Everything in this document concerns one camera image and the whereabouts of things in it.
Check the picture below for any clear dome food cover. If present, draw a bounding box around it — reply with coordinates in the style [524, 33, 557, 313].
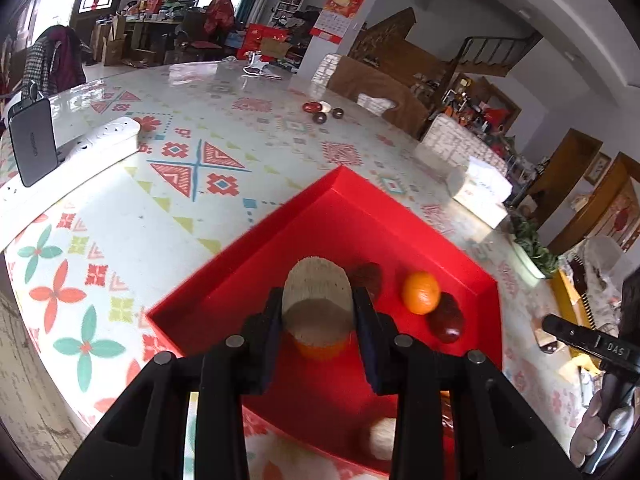
[582, 235, 627, 282]

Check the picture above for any white tissue box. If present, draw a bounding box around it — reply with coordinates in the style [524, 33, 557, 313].
[446, 155, 514, 228]

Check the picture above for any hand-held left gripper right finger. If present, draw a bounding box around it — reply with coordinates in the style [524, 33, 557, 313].
[352, 286, 581, 480]

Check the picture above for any brown wooden chair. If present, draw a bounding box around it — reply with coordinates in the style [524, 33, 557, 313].
[325, 55, 431, 139]

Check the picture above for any patterned tablecloth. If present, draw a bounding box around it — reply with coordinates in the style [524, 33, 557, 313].
[0, 60, 591, 480]

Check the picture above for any orange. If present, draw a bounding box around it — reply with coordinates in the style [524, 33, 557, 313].
[401, 271, 442, 316]

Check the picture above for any red wall calendar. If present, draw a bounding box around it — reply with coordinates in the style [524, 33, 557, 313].
[309, 0, 369, 45]

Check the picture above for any red gift box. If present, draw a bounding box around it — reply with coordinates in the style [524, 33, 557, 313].
[236, 23, 292, 61]

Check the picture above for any person's right hand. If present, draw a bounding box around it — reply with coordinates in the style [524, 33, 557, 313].
[569, 394, 636, 468]

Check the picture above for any large round beige cake piece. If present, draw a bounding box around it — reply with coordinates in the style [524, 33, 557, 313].
[281, 256, 355, 348]

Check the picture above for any wooden staircase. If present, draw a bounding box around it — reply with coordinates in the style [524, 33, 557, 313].
[350, 7, 544, 92]

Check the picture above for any black power adapter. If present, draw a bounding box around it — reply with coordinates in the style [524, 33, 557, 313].
[7, 97, 59, 188]

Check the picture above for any white power strip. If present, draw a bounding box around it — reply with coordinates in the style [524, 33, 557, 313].
[0, 116, 142, 252]

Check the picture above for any dark red plum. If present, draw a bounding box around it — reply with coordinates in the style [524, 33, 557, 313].
[426, 292, 466, 345]
[348, 261, 385, 294]

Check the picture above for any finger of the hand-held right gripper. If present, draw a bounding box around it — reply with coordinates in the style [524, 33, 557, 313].
[542, 313, 640, 377]

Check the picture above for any dark jacket on chair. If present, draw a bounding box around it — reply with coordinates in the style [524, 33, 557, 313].
[22, 25, 94, 99]

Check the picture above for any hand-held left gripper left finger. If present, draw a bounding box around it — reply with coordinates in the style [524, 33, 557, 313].
[60, 287, 286, 480]

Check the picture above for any white cord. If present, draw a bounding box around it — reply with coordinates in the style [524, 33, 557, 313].
[242, 52, 284, 81]

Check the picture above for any small green potted plant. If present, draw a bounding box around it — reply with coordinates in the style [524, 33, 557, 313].
[512, 217, 559, 278]

